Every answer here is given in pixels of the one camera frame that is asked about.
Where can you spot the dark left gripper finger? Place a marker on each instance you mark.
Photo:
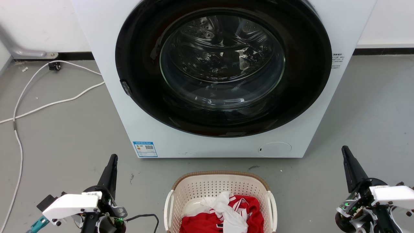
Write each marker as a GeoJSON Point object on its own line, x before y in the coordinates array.
{"type": "Point", "coordinates": [114, 178]}
{"type": "Point", "coordinates": [106, 174]}

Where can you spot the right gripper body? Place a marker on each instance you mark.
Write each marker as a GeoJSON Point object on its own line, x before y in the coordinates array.
{"type": "Point", "coordinates": [359, 207]}

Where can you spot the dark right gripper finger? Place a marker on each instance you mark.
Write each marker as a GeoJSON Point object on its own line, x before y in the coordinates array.
{"type": "Point", "coordinates": [359, 173]}
{"type": "Point", "coordinates": [349, 168]}

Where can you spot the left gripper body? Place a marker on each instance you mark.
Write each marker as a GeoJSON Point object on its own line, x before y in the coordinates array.
{"type": "Point", "coordinates": [108, 207]}

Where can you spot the beige plastic laundry basket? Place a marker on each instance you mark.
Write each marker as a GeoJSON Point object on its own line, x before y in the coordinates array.
{"type": "Point", "coordinates": [207, 187]}

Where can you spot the blue energy label sticker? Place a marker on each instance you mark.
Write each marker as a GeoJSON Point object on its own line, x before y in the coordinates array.
{"type": "Point", "coordinates": [145, 149]}

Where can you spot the round white filter cover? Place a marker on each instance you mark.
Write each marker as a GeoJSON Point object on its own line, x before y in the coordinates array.
{"type": "Point", "coordinates": [275, 149]}

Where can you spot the grey door latch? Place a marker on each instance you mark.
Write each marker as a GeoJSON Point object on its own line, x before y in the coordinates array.
{"type": "Point", "coordinates": [126, 88]}

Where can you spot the red sports jersey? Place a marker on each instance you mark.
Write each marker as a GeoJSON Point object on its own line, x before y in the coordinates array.
{"type": "Point", "coordinates": [252, 210]}

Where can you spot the small black text label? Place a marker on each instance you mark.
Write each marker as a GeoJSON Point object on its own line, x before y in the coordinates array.
{"type": "Point", "coordinates": [336, 60]}

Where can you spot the white garment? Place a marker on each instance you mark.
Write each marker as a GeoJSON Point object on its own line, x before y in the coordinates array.
{"type": "Point", "coordinates": [226, 207]}

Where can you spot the round black glass washer door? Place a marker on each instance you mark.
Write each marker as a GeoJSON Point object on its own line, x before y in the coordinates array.
{"type": "Point", "coordinates": [145, 64]}

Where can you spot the white front-load washing machine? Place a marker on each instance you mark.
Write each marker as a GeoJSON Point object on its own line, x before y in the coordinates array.
{"type": "Point", "coordinates": [106, 48]}

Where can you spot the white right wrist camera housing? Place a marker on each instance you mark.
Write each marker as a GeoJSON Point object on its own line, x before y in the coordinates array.
{"type": "Point", "coordinates": [393, 194]}

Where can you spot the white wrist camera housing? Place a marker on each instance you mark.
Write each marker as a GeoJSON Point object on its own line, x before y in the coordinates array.
{"type": "Point", "coordinates": [71, 205]}
{"type": "Point", "coordinates": [393, 194]}

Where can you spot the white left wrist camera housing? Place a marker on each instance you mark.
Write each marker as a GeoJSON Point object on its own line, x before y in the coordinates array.
{"type": "Point", "coordinates": [71, 205]}

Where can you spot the small black wall plug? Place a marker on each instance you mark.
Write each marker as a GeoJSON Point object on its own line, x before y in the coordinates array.
{"type": "Point", "coordinates": [54, 66]}

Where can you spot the grey wall pipe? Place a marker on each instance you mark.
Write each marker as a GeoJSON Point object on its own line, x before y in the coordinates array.
{"type": "Point", "coordinates": [19, 50]}

